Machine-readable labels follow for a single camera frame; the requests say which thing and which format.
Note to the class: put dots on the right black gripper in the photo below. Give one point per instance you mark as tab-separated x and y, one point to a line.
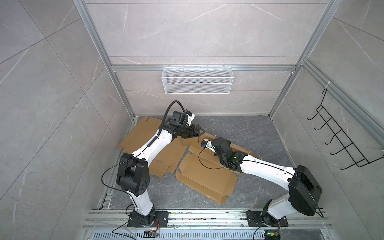
229	142

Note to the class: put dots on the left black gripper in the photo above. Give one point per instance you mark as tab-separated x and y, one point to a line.
195	132

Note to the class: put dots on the brown cardboard box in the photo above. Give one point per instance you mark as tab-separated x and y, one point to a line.
201	170

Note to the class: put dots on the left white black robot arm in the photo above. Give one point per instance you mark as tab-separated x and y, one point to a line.
134	169

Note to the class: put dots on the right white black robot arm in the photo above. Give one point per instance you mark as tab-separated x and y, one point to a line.
304	191

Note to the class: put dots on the left flat cardboard stack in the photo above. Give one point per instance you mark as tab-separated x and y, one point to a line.
163	154

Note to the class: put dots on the right small circuit board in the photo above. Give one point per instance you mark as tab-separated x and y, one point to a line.
271	235

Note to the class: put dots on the small circuit board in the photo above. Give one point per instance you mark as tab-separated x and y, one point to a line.
151	234
271	235

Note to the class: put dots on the left small circuit board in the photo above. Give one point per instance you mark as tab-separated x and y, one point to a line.
151	234

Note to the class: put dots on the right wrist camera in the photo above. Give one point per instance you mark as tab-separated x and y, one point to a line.
206	144

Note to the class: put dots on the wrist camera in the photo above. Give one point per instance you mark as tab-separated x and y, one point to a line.
206	144
190	117

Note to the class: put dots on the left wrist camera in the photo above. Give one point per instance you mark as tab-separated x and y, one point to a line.
190	117

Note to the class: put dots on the white wire mesh basket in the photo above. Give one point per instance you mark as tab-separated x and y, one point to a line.
197	80

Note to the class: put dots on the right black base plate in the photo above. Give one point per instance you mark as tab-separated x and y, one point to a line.
259	219

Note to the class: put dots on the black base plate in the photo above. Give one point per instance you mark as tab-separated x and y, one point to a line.
154	219
259	219

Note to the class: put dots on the slotted grey cable duct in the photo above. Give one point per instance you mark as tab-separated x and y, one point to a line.
225	234

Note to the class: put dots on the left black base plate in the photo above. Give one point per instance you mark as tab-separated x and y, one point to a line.
154	219

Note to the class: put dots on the black wire hook rack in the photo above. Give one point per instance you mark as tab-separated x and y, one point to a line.
348	146

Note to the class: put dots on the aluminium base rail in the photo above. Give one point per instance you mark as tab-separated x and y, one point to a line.
206	219

